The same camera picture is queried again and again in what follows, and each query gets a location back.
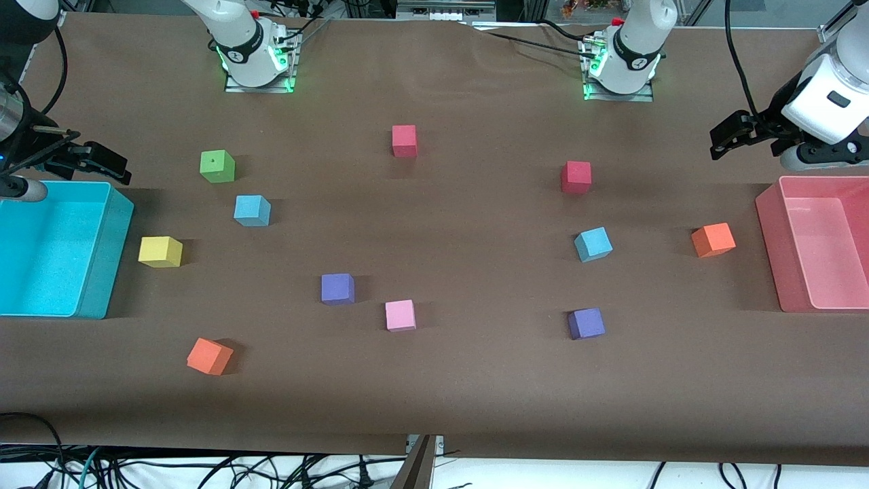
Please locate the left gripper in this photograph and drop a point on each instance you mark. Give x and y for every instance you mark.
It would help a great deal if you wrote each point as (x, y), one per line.
(766, 127)

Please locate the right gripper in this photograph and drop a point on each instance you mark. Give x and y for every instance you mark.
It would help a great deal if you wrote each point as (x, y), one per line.
(27, 144)

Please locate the light blue foam block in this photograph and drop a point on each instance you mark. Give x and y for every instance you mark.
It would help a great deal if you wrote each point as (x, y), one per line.
(251, 210)
(593, 244)

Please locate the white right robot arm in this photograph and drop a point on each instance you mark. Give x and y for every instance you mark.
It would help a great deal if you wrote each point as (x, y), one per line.
(237, 41)

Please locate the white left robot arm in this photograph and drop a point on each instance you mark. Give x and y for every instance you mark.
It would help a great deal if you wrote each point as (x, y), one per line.
(635, 41)

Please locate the cyan plastic bin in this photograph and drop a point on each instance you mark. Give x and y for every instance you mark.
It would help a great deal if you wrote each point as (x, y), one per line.
(47, 251)

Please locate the yellow foam block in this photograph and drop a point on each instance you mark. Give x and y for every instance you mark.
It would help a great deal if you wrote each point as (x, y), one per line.
(160, 252)

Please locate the orange foam block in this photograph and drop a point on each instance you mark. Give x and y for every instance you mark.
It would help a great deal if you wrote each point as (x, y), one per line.
(713, 240)
(209, 356)

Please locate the aluminium corner profile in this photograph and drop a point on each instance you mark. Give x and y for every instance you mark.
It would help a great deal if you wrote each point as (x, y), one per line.
(831, 30)

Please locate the green foam block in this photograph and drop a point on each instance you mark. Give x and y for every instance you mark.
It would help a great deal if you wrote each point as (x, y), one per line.
(217, 168)

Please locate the pink plastic bin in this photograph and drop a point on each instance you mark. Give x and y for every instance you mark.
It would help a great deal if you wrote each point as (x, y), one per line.
(825, 251)

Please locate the red foam block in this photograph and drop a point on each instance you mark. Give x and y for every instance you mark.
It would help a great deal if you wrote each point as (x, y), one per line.
(576, 177)
(404, 140)

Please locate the orange background item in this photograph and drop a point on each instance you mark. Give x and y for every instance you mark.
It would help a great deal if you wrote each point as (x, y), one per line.
(584, 7)

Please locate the purple foam block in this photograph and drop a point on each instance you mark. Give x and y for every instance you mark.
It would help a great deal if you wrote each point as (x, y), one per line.
(586, 324)
(337, 288)

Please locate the pink foam block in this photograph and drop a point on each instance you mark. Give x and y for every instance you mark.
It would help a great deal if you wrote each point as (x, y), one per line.
(400, 316)

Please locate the brown table cover sheet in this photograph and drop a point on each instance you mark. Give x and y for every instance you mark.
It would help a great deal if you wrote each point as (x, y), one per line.
(475, 394)

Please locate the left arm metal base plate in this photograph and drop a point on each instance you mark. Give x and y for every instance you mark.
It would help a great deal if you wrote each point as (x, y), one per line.
(618, 97)

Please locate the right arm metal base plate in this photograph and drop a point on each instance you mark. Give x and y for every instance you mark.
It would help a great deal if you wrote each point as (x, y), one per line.
(265, 88)

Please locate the aluminium frame profile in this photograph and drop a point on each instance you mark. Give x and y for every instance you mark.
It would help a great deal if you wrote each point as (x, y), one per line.
(445, 8)

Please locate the brown angled post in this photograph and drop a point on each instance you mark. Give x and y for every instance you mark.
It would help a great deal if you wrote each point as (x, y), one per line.
(415, 468)

